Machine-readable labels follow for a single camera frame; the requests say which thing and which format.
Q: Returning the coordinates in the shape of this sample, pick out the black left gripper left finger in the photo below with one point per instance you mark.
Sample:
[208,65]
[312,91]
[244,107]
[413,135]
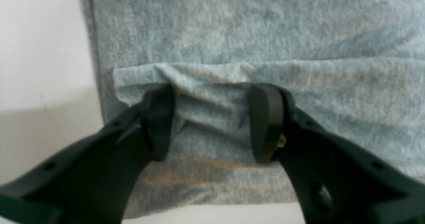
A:
[90,181]

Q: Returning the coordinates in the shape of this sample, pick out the grey T-shirt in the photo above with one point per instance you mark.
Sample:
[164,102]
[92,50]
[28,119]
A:
[355,66]

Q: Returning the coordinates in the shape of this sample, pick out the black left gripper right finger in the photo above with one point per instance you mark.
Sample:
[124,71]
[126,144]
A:
[335,180]

